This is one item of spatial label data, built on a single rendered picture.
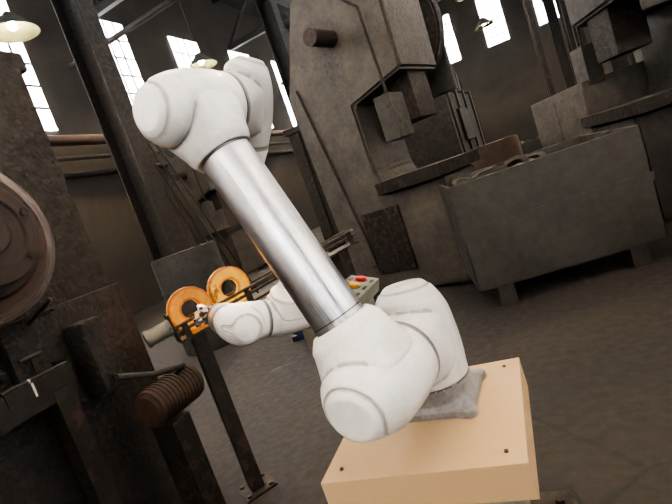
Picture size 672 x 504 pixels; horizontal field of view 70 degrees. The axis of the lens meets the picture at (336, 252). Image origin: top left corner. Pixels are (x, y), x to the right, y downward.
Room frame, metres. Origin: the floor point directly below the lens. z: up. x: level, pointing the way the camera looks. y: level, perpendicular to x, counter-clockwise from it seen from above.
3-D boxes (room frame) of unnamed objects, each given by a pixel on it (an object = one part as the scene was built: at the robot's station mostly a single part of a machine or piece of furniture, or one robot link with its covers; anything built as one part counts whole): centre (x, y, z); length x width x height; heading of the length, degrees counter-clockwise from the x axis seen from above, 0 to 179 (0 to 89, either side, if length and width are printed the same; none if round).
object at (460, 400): (1.01, -0.12, 0.45); 0.22 x 0.18 x 0.06; 153
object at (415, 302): (0.98, -0.11, 0.59); 0.18 x 0.16 x 0.22; 146
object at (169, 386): (1.54, 0.67, 0.27); 0.22 x 0.13 x 0.53; 155
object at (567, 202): (2.96, -1.28, 0.39); 1.03 x 0.83 x 0.77; 80
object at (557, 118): (4.21, -2.48, 0.55); 1.10 x 0.53 x 1.10; 175
